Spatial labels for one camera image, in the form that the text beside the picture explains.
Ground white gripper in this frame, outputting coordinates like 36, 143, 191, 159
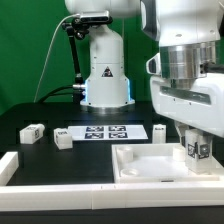
150, 73, 224, 157

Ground white square table top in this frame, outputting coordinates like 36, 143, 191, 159
112, 143, 224, 183

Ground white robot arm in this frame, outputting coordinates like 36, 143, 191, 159
65, 0, 224, 138

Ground white sheet with markers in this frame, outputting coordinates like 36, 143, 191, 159
68, 125, 148, 141

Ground white U-shaped fence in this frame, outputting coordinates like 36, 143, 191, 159
0, 152, 224, 212

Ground grey camera on mount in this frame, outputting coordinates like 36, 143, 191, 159
80, 11, 110, 23

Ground black cables at base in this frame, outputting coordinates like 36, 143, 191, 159
36, 85, 83, 104

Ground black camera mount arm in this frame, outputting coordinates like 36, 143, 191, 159
62, 21, 84, 104

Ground white cable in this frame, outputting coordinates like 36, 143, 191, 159
33, 13, 81, 103

